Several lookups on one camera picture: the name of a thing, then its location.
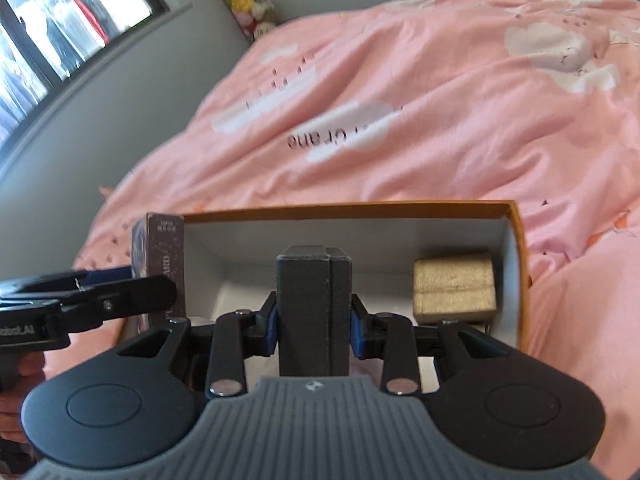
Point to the orange cardboard box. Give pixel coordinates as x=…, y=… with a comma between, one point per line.
x=390, y=240

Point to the pink printed blanket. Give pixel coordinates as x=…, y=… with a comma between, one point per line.
x=425, y=110

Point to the dark grey box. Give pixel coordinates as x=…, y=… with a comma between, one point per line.
x=305, y=310

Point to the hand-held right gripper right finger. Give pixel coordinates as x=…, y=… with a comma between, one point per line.
x=357, y=332

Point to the person's left hand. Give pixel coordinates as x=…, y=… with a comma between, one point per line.
x=12, y=417

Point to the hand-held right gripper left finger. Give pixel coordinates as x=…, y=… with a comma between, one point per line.
x=270, y=332

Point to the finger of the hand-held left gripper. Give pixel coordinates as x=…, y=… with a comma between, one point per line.
x=135, y=297
x=112, y=276

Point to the window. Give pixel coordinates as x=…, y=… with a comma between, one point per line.
x=50, y=20

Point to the purple card box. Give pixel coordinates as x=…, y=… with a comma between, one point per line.
x=167, y=260

